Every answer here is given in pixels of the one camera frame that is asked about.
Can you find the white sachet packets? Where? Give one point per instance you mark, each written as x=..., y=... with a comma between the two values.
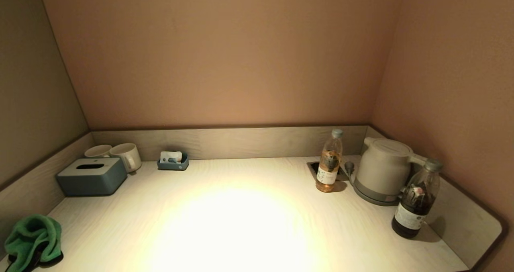
x=170, y=156

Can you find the light amber tea bottle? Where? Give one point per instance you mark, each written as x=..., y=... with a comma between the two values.
x=328, y=171

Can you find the grey kettle plug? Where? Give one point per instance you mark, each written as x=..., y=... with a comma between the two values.
x=349, y=167

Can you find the blue-grey tissue box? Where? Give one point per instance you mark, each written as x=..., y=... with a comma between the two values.
x=92, y=179

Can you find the small blue sachet tray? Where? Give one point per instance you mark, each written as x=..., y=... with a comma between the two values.
x=173, y=166

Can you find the wooden side panel rounded corner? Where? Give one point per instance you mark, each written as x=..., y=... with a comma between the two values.
x=466, y=211

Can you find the long wooden desk upstand panel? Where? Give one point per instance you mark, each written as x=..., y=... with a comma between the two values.
x=241, y=141

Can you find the dark tea bottle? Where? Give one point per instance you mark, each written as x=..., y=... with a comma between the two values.
x=415, y=207

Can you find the green microfibre cloth black edge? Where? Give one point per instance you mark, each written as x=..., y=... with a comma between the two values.
x=32, y=236

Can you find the cream electric kettle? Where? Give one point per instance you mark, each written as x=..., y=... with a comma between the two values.
x=381, y=167

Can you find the wooden desk side panel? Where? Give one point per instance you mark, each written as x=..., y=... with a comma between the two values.
x=36, y=183

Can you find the cream ceramic mug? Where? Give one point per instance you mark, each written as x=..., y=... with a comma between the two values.
x=98, y=150

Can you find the grey kettle base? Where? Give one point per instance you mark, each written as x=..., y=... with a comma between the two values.
x=371, y=197

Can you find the black recessed power socket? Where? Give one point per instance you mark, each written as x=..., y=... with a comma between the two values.
x=315, y=168

